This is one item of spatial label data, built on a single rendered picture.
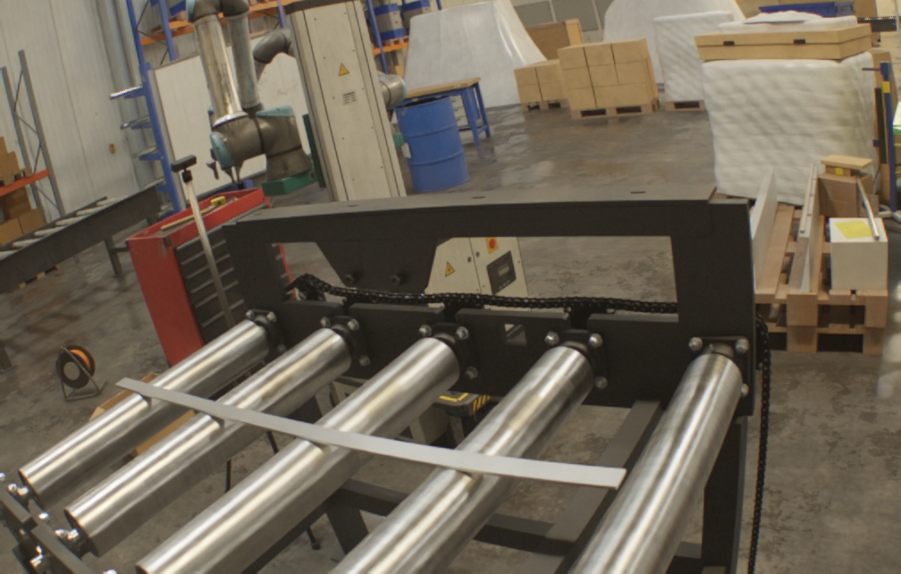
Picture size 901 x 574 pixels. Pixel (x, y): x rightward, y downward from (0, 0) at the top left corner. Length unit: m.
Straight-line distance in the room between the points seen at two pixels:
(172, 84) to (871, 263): 5.16
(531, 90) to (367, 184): 8.78
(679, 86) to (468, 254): 7.23
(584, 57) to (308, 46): 7.26
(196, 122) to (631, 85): 5.88
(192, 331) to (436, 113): 4.00
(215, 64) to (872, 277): 2.75
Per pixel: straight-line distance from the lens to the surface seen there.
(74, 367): 4.51
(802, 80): 4.29
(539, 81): 11.30
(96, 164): 12.06
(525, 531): 1.74
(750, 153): 4.64
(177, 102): 5.85
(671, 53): 9.41
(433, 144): 6.81
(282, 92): 6.08
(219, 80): 2.64
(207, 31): 2.69
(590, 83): 9.62
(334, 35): 2.69
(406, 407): 1.30
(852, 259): 2.86
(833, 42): 4.23
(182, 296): 3.43
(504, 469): 0.97
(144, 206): 6.83
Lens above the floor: 1.49
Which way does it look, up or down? 19 degrees down
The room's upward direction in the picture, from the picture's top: 13 degrees counter-clockwise
